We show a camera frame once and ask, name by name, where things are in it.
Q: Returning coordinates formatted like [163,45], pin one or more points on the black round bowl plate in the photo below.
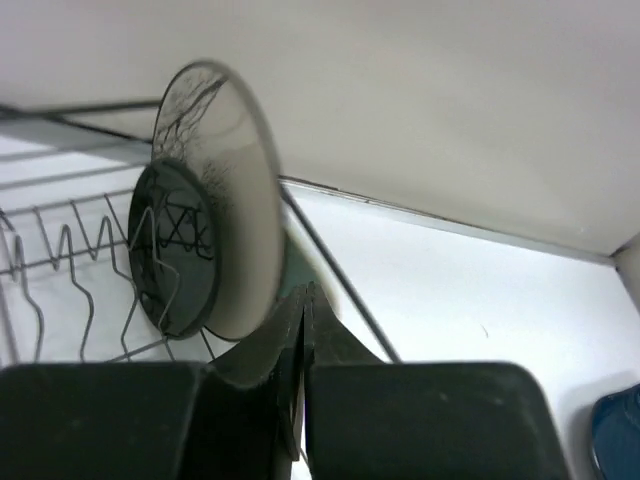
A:
[175,248]

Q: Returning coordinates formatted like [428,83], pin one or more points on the grey wire dish rack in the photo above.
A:
[67,293]

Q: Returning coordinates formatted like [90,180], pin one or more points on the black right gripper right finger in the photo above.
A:
[326,342]

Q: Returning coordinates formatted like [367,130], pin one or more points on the dark blue leaf-shaped plate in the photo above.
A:
[614,440]

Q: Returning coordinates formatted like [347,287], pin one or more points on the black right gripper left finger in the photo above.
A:
[254,416]

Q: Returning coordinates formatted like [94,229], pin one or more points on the cream round plate tree drawing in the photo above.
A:
[210,121]

